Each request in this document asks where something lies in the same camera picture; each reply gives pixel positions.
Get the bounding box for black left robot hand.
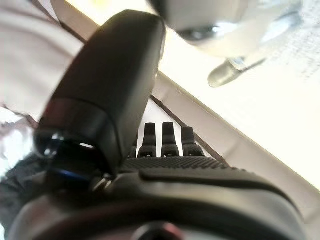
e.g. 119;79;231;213
7;9;308;240

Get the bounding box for silver left robot leg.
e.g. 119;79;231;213
147;0;303;89

